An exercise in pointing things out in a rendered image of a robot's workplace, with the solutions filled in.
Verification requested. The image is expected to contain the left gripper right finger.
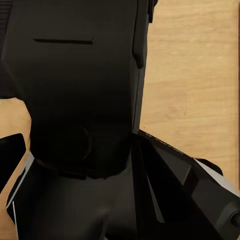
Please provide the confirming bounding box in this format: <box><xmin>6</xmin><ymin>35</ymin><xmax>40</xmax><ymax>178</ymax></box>
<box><xmin>130</xmin><ymin>133</ymin><xmax>223</xmax><ymax>240</ymax></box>

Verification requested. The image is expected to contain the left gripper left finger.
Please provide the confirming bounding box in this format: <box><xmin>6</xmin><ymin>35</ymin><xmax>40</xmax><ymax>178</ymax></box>
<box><xmin>0</xmin><ymin>133</ymin><xmax>26</xmax><ymax>193</ymax></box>

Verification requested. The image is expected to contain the digital camera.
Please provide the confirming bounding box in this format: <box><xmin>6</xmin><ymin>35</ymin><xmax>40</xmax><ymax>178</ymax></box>
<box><xmin>0</xmin><ymin>0</ymin><xmax>158</xmax><ymax>181</ymax></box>

